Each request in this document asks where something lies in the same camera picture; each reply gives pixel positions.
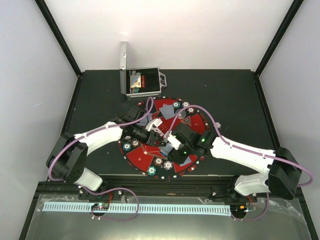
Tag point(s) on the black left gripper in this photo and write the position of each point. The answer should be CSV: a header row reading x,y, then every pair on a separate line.
x,y
151,137

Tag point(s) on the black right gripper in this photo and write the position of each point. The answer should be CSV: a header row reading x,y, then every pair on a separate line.
x,y
176,158

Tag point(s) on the blue card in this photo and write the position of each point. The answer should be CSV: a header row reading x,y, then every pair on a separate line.
x,y
143,122
167,111
187,161

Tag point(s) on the brown chip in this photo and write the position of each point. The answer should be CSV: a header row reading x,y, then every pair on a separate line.
x,y
135,143
191,110
158,161

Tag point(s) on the grey card deck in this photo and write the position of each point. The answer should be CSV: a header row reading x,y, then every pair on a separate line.
x,y
166,149

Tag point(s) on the black triangular token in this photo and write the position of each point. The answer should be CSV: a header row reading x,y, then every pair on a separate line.
x,y
187,121

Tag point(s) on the green chips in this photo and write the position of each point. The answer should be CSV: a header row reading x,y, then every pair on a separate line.
x,y
127,146
151,171
176,105

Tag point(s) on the clear round dealer puck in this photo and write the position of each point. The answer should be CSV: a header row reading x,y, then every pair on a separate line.
x,y
182,115

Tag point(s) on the purple white chip stack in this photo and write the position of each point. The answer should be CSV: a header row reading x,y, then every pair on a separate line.
x,y
218,125

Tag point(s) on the blue white chip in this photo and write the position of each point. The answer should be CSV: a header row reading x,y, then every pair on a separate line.
x,y
167,165

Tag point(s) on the blue white chips seat one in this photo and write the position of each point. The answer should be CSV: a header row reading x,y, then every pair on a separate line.
x,y
185,105

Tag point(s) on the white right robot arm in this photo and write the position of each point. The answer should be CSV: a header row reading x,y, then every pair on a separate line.
x,y
277,171

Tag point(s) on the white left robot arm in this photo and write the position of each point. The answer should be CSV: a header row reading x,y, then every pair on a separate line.
x,y
67,161

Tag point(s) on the round red black poker mat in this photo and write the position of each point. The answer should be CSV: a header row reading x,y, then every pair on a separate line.
x,y
143,156

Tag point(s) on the open aluminium poker case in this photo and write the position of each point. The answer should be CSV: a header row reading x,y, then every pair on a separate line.
x,y
153,80

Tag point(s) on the card pack in case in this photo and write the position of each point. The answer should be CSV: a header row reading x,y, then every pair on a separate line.
x,y
135,81

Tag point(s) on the small green circuit board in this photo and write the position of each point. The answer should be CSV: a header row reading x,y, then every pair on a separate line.
x,y
100,206

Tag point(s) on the light blue cable duct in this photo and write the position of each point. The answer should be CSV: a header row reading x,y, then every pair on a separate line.
x,y
142,208

